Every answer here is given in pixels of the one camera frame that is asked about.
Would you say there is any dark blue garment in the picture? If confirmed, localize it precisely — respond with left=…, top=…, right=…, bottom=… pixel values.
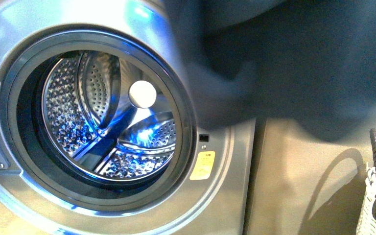
left=164, top=0, right=376, bottom=141

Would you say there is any grey front-load washing machine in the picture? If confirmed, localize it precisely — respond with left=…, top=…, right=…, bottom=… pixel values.
left=0, top=0, right=255, bottom=235

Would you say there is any orange warning sticker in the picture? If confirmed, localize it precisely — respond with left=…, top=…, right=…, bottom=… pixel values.
left=189, top=151, right=215, bottom=181

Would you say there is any stainless steel perforated drum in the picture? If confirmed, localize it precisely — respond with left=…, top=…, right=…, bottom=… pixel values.
left=41, top=50, right=177, bottom=182

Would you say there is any white woven laundry basket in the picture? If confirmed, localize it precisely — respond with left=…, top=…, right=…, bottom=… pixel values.
left=356, top=167, right=376, bottom=235

